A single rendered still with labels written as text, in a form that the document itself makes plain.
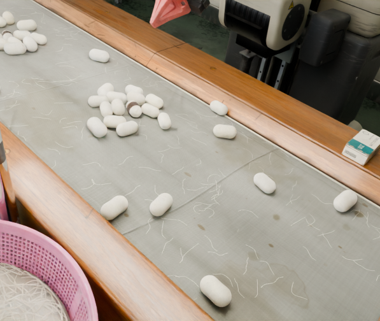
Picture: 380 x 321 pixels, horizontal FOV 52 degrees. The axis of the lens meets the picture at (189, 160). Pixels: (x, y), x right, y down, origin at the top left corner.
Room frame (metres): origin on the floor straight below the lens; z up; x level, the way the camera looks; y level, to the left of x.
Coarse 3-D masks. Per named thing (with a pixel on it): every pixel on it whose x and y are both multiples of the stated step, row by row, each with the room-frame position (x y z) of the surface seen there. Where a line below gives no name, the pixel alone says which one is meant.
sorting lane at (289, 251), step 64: (0, 0) 0.88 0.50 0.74; (0, 64) 0.59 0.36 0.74; (64, 64) 0.63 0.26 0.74; (128, 64) 0.67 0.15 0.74; (64, 128) 0.44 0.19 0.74; (192, 128) 0.50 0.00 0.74; (128, 192) 0.34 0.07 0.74; (192, 192) 0.36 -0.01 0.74; (256, 192) 0.38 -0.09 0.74; (320, 192) 0.40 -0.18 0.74; (192, 256) 0.26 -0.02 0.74; (256, 256) 0.27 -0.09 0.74; (320, 256) 0.29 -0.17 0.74; (256, 320) 0.20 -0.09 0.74; (320, 320) 0.21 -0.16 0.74
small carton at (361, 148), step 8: (360, 136) 0.49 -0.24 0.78; (368, 136) 0.49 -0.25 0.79; (376, 136) 0.50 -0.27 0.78; (352, 144) 0.47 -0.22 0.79; (360, 144) 0.47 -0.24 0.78; (368, 144) 0.47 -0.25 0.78; (376, 144) 0.48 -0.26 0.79; (344, 152) 0.46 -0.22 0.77; (352, 152) 0.46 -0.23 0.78; (360, 152) 0.45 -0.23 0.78; (368, 152) 0.45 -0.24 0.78; (360, 160) 0.45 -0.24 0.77; (368, 160) 0.46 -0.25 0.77
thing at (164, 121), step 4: (160, 116) 0.49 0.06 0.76; (164, 116) 0.49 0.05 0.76; (168, 116) 0.50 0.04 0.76; (160, 120) 0.48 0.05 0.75; (164, 120) 0.48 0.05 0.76; (168, 120) 0.49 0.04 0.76; (160, 124) 0.48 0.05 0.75; (164, 124) 0.48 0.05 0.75; (168, 124) 0.48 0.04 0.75; (164, 128) 0.48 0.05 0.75; (168, 128) 0.48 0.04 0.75
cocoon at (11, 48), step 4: (8, 44) 0.63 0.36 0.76; (12, 44) 0.63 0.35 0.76; (16, 44) 0.64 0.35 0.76; (20, 44) 0.64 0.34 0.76; (4, 48) 0.63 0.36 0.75; (8, 48) 0.63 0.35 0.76; (12, 48) 0.63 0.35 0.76; (16, 48) 0.63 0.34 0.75; (20, 48) 0.63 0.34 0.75; (24, 48) 0.64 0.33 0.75; (8, 52) 0.62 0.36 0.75; (12, 52) 0.63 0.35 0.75; (16, 52) 0.63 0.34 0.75; (20, 52) 0.63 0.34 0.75; (24, 52) 0.64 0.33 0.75
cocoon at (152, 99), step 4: (148, 96) 0.54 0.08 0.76; (152, 96) 0.54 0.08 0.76; (156, 96) 0.55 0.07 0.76; (148, 100) 0.54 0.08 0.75; (152, 100) 0.54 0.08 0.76; (156, 100) 0.54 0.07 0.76; (160, 100) 0.54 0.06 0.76; (152, 104) 0.53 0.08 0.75; (156, 104) 0.53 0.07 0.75; (160, 104) 0.53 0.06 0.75
